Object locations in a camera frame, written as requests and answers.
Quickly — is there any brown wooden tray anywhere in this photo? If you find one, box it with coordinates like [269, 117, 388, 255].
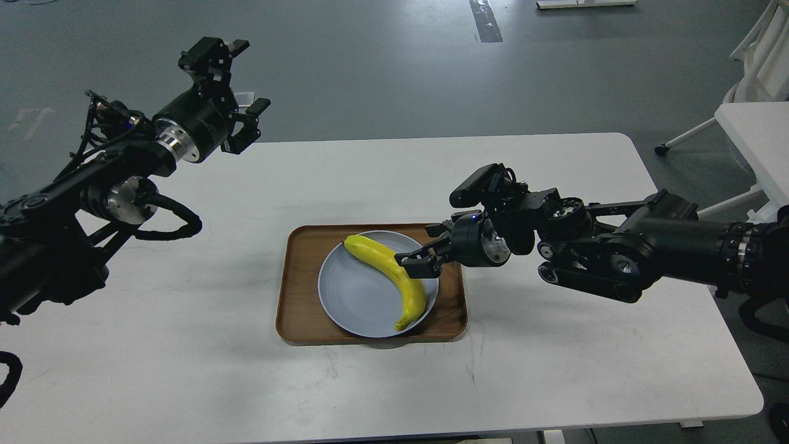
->
[275, 224, 468, 346]

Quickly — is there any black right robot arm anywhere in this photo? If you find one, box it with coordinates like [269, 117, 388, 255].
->
[394, 163, 788, 343]

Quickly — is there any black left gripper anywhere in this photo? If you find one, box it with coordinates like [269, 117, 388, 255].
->
[153, 37, 271, 163]

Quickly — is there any light blue round plate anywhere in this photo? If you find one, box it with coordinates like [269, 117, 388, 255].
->
[317, 244, 439, 339]

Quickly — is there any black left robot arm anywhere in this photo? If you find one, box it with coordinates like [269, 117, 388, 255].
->
[1, 37, 271, 325]

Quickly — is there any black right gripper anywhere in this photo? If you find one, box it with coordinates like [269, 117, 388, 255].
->
[394, 213, 511, 280]

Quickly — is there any white chair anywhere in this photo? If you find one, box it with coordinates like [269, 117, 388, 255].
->
[655, 0, 789, 156]

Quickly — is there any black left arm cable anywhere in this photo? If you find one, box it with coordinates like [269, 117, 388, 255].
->
[133, 194, 203, 241]

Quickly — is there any yellow banana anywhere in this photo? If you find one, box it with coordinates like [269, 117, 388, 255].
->
[343, 235, 427, 332]

